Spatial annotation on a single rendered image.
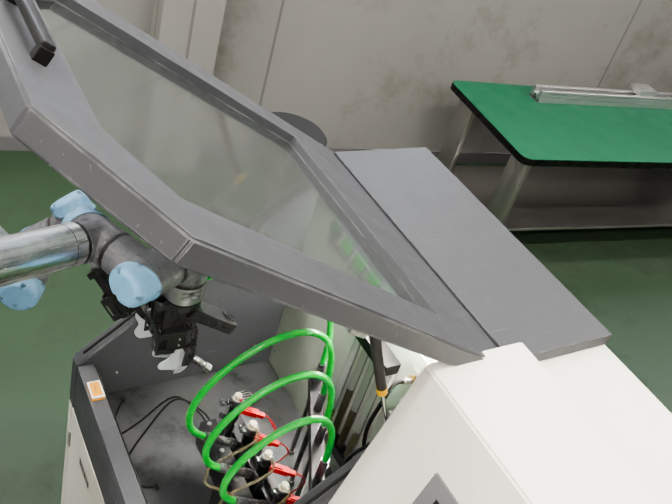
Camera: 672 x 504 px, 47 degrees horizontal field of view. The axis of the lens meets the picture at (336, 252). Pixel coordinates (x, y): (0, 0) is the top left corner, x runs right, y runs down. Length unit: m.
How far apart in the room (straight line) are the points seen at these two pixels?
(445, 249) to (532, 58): 3.67
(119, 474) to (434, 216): 0.88
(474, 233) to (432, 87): 3.26
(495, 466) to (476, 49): 3.97
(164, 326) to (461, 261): 0.62
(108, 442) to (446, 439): 0.84
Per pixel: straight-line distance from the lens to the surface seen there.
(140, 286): 1.28
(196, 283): 1.39
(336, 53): 4.55
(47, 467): 2.96
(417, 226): 1.70
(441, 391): 1.27
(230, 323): 1.52
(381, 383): 1.31
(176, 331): 1.48
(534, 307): 1.62
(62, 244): 1.31
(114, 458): 1.80
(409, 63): 4.79
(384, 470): 1.38
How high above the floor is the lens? 2.39
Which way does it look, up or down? 36 degrees down
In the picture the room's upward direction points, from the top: 18 degrees clockwise
